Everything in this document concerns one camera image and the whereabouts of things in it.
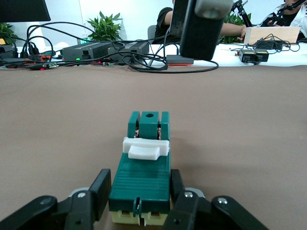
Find black monitor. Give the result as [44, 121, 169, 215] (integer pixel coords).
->
[0, 0, 52, 23]

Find black power supply box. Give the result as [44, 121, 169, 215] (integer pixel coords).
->
[61, 42, 114, 61]
[107, 42, 150, 66]

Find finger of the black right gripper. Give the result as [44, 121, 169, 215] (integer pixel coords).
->
[169, 0, 234, 61]

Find green potted plant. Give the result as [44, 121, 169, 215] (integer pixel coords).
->
[86, 11, 124, 42]
[218, 11, 252, 45]
[0, 23, 19, 46]

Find orange black device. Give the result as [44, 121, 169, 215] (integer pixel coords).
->
[27, 54, 53, 62]

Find grey chair back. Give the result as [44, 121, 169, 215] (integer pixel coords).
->
[147, 24, 158, 45]

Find light wooden box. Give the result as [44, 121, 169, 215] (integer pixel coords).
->
[244, 26, 302, 46]

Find thick black cable loop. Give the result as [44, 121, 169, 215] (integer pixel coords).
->
[121, 53, 219, 74]

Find man in black T-shirt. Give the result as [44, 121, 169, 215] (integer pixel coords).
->
[154, 6, 248, 45]

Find black power brick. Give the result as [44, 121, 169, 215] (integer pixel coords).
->
[256, 39, 284, 50]

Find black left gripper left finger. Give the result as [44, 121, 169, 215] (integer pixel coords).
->
[0, 169, 112, 230]

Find person in striped white jacket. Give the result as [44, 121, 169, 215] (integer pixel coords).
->
[260, 0, 307, 44]

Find grey hub orange base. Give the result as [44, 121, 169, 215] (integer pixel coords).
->
[165, 54, 195, 67]

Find green terminal block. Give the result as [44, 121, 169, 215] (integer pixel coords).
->
[108, 111, 171, 226]

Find black cable bundle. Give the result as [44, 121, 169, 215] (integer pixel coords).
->
[4, 21, 125, 70]

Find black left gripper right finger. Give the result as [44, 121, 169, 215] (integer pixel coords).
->
[163, 169, 269, 230]

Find black box device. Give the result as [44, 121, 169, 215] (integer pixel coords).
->
[0, 44, 19, 59]

